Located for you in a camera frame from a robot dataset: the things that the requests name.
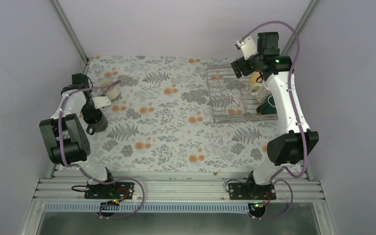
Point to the floral patterned table mat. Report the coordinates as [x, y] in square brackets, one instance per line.
[162, 120]

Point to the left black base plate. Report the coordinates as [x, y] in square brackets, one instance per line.
[116, 191]

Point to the yellow white cup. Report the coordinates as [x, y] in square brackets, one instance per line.
[255, 81]

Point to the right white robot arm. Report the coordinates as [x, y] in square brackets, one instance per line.
[295, 140]

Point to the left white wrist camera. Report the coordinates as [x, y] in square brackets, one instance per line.
[101, 102]

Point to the aluminium mounting rail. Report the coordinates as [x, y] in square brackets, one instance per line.
[171, 186]

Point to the slotted grey cable duct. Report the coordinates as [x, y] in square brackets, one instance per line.
[148, 207]

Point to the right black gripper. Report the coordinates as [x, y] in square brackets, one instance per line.
[245, 70]

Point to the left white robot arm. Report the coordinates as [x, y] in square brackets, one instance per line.
[65, 133]

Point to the beige white ceramic mug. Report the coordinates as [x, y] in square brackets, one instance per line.
[112, 92]

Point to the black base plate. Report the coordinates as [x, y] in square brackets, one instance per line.
[243, 191]
[116, 191]

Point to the dark green mug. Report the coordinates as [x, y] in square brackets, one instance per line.
[268, 107]

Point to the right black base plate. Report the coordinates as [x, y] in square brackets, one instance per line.
[243, 191]

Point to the black matte mug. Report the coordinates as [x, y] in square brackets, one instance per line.
[98, 125]

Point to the metal wire dish rack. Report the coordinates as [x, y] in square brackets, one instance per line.
[230, 97]

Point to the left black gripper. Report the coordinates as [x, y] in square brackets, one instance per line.
[87, 115]

